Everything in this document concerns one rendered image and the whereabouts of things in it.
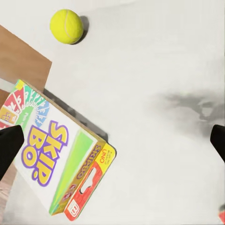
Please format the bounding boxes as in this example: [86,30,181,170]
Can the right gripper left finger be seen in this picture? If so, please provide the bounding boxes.
[0,125,24,180]

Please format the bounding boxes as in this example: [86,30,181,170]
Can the board game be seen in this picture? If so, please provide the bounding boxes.
[0,80,116,222]

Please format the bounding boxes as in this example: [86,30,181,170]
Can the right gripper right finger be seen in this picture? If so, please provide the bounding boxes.
[210,124,225,162]

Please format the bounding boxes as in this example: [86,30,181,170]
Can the tennis ball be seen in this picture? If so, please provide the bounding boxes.
[50,9,83,45]

